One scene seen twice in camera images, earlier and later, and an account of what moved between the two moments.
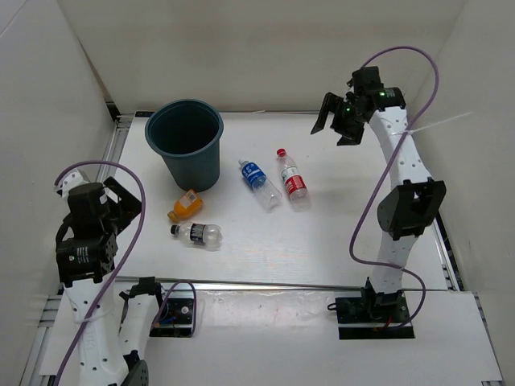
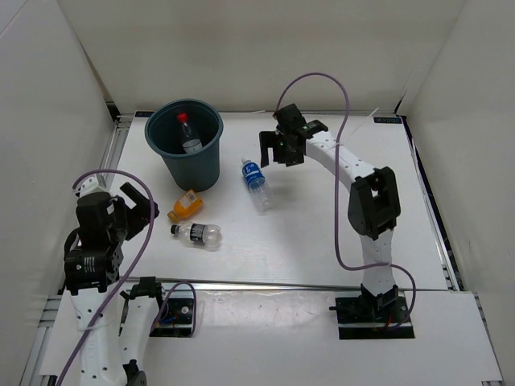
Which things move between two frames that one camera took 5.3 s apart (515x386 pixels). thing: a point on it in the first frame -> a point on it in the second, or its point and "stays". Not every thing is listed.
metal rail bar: x=277 y=283 stays
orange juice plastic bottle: x=190 y=205 stays
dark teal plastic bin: x=187 y=133 stays
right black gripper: x=349 y=136 -> x=269 y=139
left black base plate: x=175 y=319 stays
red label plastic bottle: x=298 y=194 -> x=191 y=145
